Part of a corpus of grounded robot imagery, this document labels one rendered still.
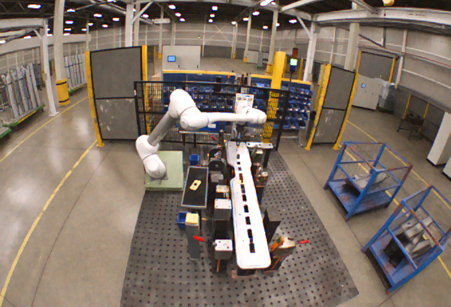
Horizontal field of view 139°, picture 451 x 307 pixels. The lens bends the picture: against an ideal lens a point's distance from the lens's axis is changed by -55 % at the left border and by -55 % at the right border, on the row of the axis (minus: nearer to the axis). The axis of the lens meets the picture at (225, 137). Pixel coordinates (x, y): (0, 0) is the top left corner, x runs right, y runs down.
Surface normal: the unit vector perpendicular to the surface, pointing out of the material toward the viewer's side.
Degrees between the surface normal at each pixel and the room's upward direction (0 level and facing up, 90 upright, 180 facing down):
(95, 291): 0
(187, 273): 0
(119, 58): 88
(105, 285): 0
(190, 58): 90
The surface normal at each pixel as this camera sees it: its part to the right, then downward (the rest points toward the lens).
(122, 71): 0.11, 0.47
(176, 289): 0.08, -0.88
